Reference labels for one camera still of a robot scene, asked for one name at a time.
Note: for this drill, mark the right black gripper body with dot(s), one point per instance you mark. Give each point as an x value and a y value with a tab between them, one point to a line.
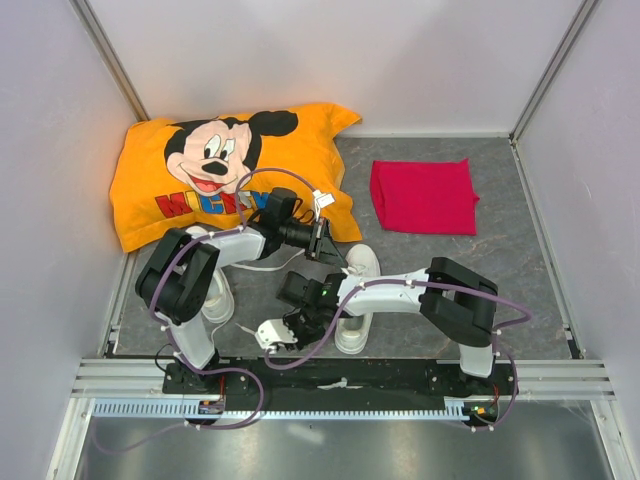
306	327

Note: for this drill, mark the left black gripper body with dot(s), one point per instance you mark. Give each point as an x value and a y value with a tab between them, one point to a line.
305	236

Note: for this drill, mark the white sneaker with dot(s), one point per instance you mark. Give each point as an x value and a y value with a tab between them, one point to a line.
342	293
217	300

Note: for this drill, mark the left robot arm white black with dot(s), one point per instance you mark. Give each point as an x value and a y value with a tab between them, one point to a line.
176	280

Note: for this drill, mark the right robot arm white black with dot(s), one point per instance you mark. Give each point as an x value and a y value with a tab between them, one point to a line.
456	300

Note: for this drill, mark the orange Mickey Mouse pillow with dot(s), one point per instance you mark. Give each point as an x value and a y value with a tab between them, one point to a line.
216	171

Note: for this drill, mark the red folded cloth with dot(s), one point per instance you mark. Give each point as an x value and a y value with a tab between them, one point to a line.
434	198

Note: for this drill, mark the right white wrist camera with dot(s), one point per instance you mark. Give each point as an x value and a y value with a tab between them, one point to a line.
273	334

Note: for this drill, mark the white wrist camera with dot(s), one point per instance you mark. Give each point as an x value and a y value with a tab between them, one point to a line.
320	200
273	334

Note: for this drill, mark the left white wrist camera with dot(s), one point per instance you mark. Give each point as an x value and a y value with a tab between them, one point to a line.
320	200

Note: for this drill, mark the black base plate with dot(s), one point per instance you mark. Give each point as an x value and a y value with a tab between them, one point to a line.
343	384

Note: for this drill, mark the slotted aluminium cable duct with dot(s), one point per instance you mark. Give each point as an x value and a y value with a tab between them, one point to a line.
195	409

